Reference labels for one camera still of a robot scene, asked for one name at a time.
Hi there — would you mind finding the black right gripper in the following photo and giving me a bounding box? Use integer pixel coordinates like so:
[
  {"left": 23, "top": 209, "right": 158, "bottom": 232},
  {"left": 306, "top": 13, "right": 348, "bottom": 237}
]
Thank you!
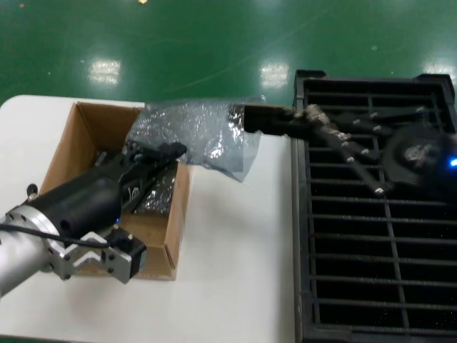
[{"left": 313, "top": 104, "right": 457, "bottom": 202}]

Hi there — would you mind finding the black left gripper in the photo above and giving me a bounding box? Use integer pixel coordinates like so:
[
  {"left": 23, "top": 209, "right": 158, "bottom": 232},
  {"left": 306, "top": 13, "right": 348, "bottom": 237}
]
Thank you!
[{"left": 28, "top": 141, "right": 189, "bottom": 239}]

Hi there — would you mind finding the grey antistatic bubble bag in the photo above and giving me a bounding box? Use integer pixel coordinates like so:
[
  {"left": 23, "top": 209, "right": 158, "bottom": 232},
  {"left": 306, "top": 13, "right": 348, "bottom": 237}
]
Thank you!
[{"left": 126, "top": 94, "right": 267, "bottom": 184}]

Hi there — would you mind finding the graphics card with silver bracket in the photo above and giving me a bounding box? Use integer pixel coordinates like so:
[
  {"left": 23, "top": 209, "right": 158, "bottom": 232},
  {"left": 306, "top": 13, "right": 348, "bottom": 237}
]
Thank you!
[{"left": 243, "top": 102, "right": 330, "bottom": 139}]

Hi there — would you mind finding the brown cardboard box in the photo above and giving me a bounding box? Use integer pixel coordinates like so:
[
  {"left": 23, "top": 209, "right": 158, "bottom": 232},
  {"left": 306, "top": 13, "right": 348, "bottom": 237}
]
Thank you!
[{"left": 38, "top": 101, "right": 196, "bottom": 282}]

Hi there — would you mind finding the black slotted plastic container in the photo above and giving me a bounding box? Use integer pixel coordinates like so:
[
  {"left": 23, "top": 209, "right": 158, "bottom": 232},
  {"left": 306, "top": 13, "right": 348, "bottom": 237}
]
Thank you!
[{"left": 289, "top": 69, "right": 457, "bottom": 343}]

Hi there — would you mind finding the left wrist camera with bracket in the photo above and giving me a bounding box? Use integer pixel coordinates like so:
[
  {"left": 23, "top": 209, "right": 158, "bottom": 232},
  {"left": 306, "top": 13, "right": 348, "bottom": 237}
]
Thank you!
[{"left": 53, "top": 228, "right": 148, "bottom": 286}]

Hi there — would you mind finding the black camera cable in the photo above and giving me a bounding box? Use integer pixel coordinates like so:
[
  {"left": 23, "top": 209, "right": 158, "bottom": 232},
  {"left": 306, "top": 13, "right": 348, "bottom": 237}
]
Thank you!
[{"left": 0, "top": 223, "right": 121, "bottom": 251}]

